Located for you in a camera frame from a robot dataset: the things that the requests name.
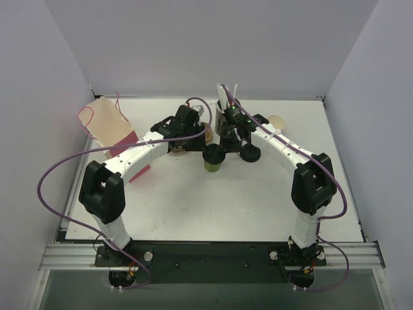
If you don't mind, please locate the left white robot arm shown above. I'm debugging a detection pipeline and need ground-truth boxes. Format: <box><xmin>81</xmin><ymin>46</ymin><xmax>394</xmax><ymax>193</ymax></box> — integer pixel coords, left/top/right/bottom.
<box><xmin>79</xmin><ymin>103</ymin><xmax>212</xmax><ymax>266</ymax></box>

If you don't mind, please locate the aluminium frame rail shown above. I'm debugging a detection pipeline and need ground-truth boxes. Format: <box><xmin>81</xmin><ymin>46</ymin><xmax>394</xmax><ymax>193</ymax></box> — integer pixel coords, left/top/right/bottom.
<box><xmin>40</xmin><ymin>242</ymin><xmax>385</xmax><ymax>271</ymax></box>

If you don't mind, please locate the brown cardboard cup carrier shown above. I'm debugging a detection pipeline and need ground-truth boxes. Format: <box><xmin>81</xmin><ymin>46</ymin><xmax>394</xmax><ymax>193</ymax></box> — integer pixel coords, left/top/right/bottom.
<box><xmin>170</xmin><ymin>122</ymin><xmax>214</xmax><ymax>153</ymax></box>

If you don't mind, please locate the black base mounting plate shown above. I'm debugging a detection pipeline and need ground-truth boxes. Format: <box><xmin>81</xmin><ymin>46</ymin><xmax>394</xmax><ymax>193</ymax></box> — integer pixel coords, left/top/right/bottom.
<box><xmin>94</xmin><ymin>241</ymin><xmax>327</xmax><ymax>287</ymax></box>

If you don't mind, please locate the brown paper takeout bag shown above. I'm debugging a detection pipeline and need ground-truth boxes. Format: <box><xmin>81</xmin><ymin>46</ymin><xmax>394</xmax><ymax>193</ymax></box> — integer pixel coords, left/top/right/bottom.
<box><xmin>76</xmin><ymin>92</ymin><xmax>152</xmax><ymax>183</ymax></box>

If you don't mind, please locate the grey cylindrical straw holder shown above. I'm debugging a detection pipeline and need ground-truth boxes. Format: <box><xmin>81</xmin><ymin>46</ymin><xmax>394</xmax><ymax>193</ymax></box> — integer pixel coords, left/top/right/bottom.
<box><xmin>214</xmin><ymin>100</ymin><xmax>225</xmax><ymax>136</ymax></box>

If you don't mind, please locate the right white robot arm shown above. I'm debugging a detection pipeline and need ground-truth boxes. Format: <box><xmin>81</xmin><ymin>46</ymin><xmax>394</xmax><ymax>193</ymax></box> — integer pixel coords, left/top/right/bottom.
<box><xmin>215</xmin><ymin>105</ymin><xmax>337</xmax><ymax>249</ymax></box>

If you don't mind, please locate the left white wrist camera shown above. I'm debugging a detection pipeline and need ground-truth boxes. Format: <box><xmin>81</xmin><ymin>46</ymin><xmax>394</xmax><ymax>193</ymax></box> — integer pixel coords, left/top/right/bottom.
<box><xmin>191</xmin><ymin>105</ymin><xmax>205</xmax><ymax>116</ymax></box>

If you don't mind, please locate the black plastic cup lid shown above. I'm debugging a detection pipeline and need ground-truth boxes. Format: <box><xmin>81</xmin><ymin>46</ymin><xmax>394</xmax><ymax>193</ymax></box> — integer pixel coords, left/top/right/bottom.
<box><xmin>202</xmin><ymin>143</ymin><xmax>226</xmax><ymax>165</ymax></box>
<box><xmin>239</xmin><ymin>144</ymin><xmax>261</xmax><ymax>163</ymax></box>

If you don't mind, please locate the green paper coffee cup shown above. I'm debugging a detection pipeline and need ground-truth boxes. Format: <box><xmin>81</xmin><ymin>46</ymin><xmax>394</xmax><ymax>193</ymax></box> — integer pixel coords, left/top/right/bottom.
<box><xmin>267</xmin><ymin>115</ymin><xmax>285</xmax><ymax>130</ymax></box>
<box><xmin>204</xmin><ymin>161</ymin><xmax>222</xmax><ymax>172</ymax></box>

